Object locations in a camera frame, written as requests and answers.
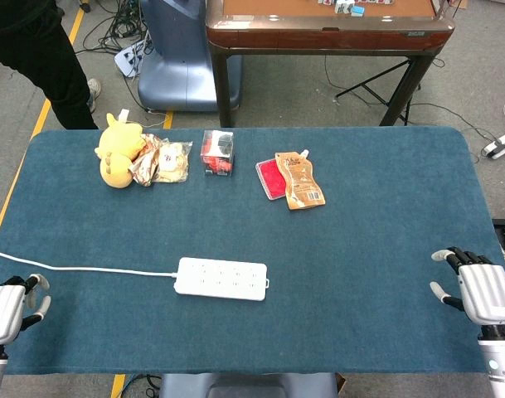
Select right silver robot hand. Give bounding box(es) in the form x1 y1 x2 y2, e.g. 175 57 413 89
429 246 505 327

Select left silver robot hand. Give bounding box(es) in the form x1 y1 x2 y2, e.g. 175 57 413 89
0 273 52 346

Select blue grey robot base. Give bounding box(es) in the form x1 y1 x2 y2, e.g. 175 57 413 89
137 0 243 113

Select white floor power strip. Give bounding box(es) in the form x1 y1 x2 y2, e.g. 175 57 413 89
481 130 505 161

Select white power strip with plugs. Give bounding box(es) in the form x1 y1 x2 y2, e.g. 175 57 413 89
114 39 153 78

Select yellow plush toy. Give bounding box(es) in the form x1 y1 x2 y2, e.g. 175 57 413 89
94 112 148 190

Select crumpled gold foil wrapper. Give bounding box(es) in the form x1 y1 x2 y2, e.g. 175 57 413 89
129 133 165 187

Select orange spouted drink pouch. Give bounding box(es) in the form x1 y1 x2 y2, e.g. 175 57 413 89
274 149 327 211

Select clear bag of snacks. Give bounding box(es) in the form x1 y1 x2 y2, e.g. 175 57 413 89
152 140 194 184

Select blue table cloth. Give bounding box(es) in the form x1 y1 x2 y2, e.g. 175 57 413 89
0 126 505 376

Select white sneaker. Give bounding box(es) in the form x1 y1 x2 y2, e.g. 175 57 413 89
86 78 102 114

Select red ink pad case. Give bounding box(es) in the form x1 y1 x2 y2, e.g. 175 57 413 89
255 158 289 201

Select grey robot chest base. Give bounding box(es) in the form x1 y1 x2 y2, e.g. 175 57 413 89
158 372 339 398

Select person in black trousers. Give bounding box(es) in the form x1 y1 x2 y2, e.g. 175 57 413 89
0 0 100 131

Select clear box with red toy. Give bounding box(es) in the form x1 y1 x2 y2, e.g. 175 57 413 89
199 129 236 177

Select brown mahjong table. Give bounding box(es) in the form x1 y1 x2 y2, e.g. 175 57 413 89
205 0 456 128

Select mahjong tiles pile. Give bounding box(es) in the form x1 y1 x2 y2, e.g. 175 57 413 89
317 0 396 17

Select white power strip cable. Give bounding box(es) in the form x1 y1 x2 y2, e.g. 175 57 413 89
0 250 179 278

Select tangled black floor cables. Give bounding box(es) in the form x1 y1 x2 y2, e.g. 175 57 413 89
75 0 153 55

